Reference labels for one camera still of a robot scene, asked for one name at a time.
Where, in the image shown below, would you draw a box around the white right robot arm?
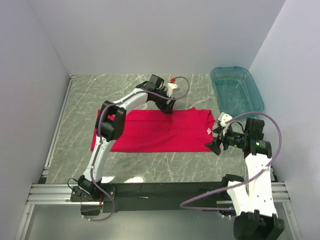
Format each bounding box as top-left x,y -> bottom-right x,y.
205,113 -> 285,240

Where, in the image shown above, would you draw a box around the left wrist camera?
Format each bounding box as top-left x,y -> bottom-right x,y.
166,78 -> 180,97

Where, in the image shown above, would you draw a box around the left aluminium side rail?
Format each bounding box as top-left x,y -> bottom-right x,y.
41,74 -> 75,178

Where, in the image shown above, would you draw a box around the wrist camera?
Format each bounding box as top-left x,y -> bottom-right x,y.
218,112 -> 233,135
166,78 -> 180,97

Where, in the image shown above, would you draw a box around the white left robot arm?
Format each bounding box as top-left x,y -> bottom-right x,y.
71,74 -> 179,202

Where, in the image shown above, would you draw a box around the teal plastic basin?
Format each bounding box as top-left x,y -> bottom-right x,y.
210,66 -> 265,117

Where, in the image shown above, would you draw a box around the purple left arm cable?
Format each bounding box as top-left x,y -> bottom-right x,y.
91,76 -> 190,223

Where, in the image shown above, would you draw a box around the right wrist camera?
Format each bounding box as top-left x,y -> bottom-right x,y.
218,112 -> 233,135

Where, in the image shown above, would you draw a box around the red t shirt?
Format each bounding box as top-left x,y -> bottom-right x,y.
90,107 -> 216,153

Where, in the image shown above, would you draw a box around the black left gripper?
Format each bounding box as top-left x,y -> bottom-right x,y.
153,87 -> 176,115

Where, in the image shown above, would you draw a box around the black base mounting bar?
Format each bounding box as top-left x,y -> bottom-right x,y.
70,174 -> 239,216

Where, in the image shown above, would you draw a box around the aluminium frame rail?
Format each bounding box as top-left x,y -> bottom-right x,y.
26,182 -> 291,205

